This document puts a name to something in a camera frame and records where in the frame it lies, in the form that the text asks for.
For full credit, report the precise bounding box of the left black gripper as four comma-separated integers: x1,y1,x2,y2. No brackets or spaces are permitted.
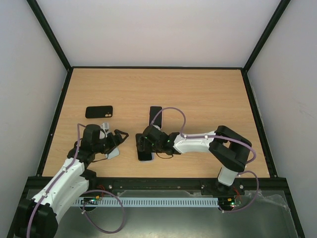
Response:
93,129,128,154

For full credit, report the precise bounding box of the lilac magsafe phone case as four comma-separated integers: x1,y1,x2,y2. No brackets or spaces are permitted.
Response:
135,133,156,164

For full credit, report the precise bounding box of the magenta smartphone black screen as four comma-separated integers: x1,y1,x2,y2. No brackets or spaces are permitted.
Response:
149,106,162,129

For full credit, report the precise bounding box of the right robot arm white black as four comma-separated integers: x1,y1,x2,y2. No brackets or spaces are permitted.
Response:
136,125,256,194

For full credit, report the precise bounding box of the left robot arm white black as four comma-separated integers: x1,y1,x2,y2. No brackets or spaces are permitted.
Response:
14,123,129,238

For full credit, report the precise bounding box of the black phone case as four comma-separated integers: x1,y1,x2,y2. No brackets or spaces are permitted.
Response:
85,106,113,119

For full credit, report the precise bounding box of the light blue smartphone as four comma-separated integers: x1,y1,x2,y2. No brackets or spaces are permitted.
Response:
104,147,120,160

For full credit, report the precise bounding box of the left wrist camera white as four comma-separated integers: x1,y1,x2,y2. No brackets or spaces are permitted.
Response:
100,122,109,139

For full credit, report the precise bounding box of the white slotted cable duct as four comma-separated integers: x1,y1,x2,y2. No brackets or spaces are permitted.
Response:
72,197,218,208

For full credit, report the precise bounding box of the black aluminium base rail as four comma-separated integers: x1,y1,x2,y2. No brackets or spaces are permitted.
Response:
22,177,290,197

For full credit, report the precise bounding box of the black enclosure frame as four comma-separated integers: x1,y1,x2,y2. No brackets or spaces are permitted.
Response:
20,0,305,238

